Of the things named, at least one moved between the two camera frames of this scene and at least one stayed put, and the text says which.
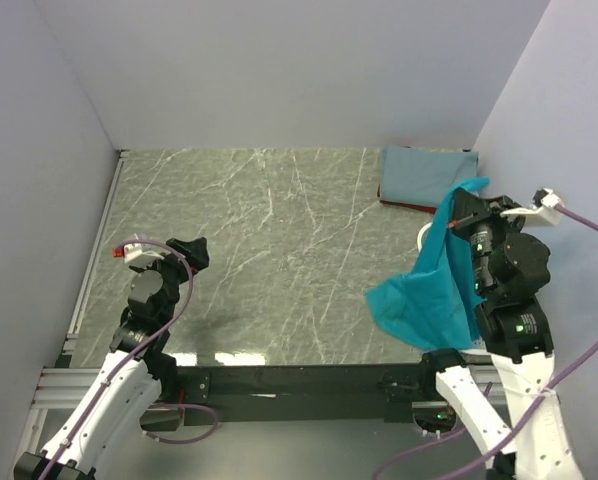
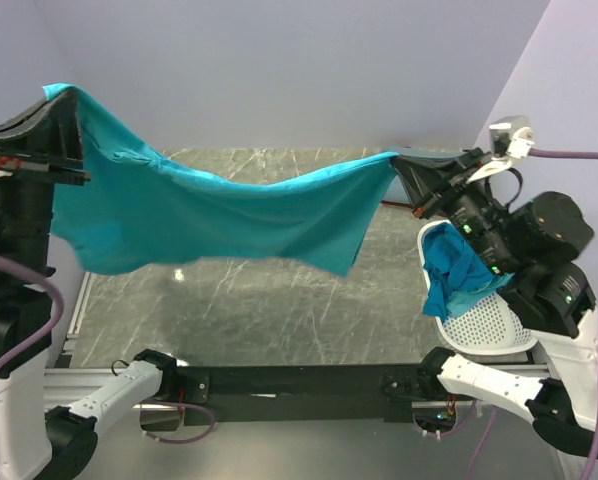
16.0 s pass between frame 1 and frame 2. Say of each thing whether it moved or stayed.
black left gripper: moved
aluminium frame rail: stayed
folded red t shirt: stayed
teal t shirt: moved
